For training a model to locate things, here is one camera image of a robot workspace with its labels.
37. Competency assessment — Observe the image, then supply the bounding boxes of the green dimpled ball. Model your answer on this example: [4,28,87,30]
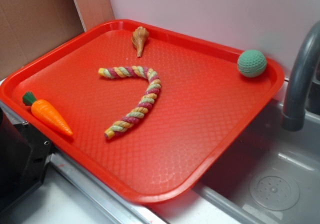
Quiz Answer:
[237,49,267,78]

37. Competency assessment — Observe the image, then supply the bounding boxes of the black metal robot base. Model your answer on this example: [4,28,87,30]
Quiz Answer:
[0,110,53,213]

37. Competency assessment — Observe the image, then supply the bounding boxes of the red plastic tray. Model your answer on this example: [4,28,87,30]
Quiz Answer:
[0,20,285,204]

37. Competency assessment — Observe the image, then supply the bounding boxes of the brown seashell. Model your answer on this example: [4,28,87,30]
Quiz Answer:
[131,26,149,58]

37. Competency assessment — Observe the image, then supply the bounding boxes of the orange toy carrot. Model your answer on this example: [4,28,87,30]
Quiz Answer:
[22,91,73,137]

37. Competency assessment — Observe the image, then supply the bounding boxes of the grey plastic toy sink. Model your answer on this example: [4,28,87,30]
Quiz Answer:
[151,101,320,224]

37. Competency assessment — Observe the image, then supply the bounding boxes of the grey toy faucet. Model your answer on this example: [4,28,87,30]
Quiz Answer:
[281,22,320,132]

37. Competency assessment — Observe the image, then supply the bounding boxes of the brown cardboard panel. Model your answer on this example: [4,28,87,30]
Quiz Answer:
[0,0,114,80]

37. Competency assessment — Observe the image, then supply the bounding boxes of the multicolour twisted rope toy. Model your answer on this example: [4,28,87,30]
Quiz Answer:
[98,66,162,140]

